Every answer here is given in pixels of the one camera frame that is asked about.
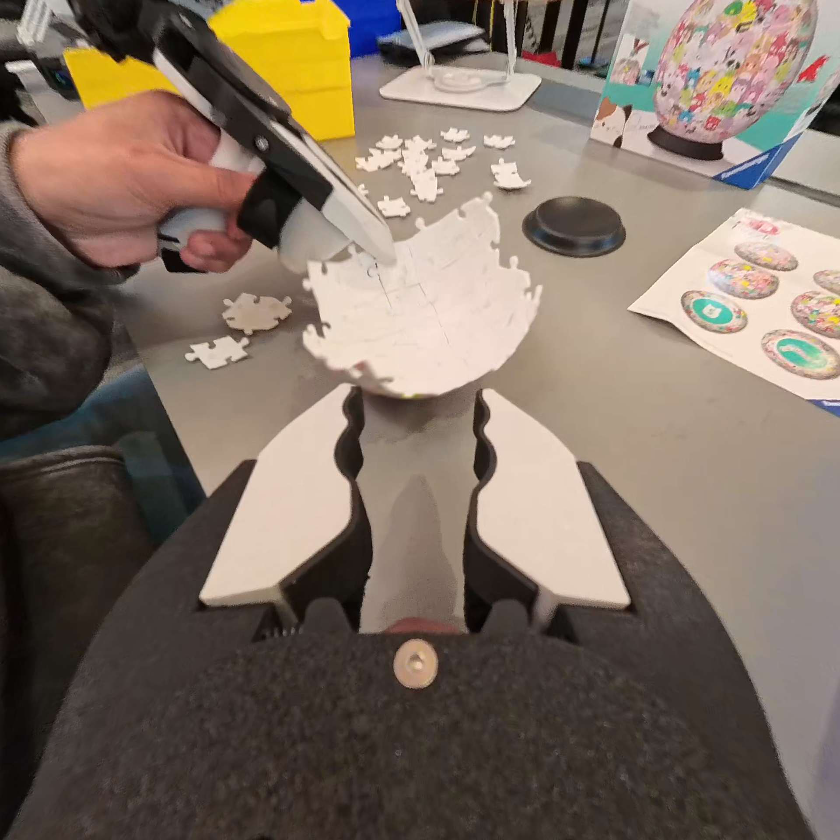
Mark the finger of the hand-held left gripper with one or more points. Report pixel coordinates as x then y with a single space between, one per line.
308 149
367 229

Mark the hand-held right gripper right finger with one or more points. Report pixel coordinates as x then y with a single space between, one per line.
544 525

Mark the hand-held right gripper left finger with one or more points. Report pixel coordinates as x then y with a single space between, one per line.
289 525

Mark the white puzzle ball shell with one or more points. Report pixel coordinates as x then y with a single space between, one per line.
426 328

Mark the person's left forearm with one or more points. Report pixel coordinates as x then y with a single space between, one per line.
52 328

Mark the heap of white puzzle pieces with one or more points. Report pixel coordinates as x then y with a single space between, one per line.
420 164

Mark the black round ball stand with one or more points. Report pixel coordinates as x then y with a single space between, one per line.
574 226

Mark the colourful puzzle ball box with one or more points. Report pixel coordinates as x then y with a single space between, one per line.
709 98

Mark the person's left hand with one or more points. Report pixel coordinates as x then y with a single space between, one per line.
118 177

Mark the yellow plastic bin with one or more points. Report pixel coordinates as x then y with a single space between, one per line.
295 65

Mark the blue plastic bin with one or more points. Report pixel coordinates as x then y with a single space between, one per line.
367 26

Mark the white stand base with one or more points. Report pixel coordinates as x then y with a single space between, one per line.
459 88

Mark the person's blue jeans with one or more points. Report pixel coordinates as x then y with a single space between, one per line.
131 426

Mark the printed instruction sheet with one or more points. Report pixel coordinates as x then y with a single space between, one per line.
754 315

